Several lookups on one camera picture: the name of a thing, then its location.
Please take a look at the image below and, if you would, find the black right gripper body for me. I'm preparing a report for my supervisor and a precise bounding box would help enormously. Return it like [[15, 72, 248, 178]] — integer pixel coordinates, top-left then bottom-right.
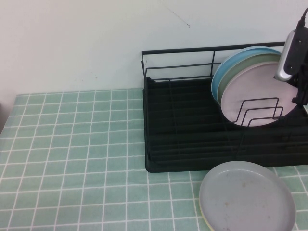
[[286, 64, 308, 92]]

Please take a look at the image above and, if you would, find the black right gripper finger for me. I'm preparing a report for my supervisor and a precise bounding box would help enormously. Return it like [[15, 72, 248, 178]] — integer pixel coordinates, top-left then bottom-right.
[[291, 86, 308, 107]]

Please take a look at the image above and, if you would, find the pink plate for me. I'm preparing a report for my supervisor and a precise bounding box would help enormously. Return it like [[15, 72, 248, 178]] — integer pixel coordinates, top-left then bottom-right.
[[220, 60, 300, 128]]

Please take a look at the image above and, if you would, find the green plate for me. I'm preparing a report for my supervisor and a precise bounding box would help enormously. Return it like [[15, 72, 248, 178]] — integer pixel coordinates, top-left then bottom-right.
[[217, 52, 283, 108]]

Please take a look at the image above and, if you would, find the blue plate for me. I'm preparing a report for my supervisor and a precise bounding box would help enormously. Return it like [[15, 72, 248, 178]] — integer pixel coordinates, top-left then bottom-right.
[[211, 45, 282, 102]]

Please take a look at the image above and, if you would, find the grey plate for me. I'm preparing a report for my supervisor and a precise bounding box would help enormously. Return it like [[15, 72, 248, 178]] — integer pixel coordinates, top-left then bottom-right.
[[199, 160, 297, 231]]

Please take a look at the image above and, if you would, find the yellow plate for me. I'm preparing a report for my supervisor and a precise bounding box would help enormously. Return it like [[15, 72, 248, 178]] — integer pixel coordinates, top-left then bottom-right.
[[199, 202, 218, 231]]

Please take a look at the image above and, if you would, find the green checkered tablecloth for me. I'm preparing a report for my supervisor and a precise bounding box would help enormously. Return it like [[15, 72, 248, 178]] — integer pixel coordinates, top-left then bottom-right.
[[0, 88, 308, 231]]

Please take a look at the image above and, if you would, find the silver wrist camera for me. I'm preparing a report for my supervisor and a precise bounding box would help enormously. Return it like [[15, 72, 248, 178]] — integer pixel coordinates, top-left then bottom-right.
[[275, 23, 308, 83]]

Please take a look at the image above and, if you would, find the black camera cable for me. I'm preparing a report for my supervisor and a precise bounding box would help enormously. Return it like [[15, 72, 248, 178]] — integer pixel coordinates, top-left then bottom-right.
[[297, 6, 308, 31]]

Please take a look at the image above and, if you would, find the black wire dish rack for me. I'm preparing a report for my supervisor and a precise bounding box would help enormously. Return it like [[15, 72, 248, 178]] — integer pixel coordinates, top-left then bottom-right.
[[141, 41, 308, 173]]

